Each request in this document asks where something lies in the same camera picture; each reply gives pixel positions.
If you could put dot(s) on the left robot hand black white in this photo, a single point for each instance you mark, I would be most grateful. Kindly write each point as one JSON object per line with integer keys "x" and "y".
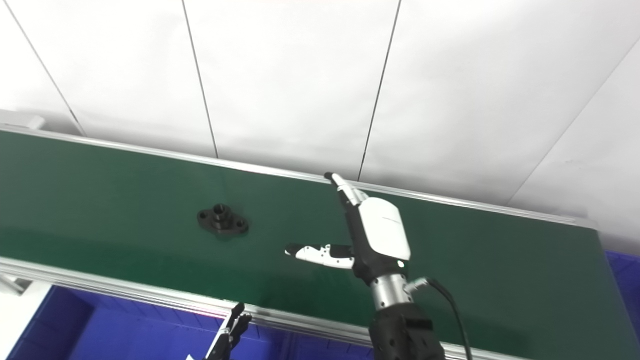
{"x": 225, "y": 340}

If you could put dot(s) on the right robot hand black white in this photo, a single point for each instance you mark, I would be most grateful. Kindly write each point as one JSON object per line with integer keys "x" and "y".
{"x": 382, "y": 230}

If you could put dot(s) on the black flange part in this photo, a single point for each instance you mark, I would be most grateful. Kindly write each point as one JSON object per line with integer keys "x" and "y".
{"x": 222, "y": 222}

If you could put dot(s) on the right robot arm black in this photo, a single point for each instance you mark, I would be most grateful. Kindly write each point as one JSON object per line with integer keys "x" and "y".
{"x": 400, "y": 330}

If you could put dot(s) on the large blue plastic bin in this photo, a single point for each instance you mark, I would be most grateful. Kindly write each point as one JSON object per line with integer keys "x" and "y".
{"x": 125, "y": 335}
{"x": 625, "y": 280}
{"x": 330, "y": 350}

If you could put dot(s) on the green conveyor belt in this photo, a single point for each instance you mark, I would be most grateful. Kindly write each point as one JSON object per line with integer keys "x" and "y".
{"x": 125, "y": 292}
{"x": 125, "y": 200}

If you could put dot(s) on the white conveyor end box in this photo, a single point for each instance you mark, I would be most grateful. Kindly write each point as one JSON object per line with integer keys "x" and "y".
{"x": 20, "y": 120}

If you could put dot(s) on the small grey metal bracket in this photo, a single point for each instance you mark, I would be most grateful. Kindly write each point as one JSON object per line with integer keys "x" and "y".
{"x": 12, "y": 285}

